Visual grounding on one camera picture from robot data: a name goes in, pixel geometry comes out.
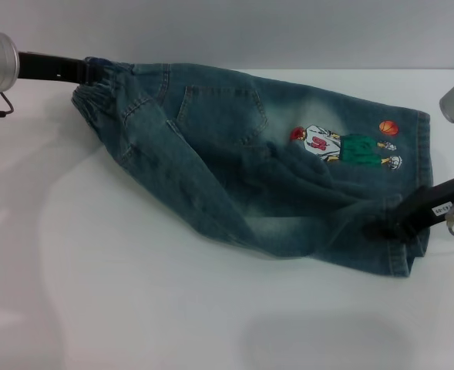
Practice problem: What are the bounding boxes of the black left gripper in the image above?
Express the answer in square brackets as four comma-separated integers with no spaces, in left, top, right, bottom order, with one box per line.
[16,50,110,86]

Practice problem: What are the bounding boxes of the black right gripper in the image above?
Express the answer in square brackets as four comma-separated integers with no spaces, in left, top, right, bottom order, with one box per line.
[362,170,454,244]

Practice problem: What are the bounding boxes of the blue denim shorts with cartoon print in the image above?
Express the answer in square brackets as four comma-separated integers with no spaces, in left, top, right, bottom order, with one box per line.
[70,56,434,278]

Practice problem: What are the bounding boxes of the white tablecloth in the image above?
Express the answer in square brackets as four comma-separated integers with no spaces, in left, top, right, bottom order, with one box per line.
[0,66,454,370]

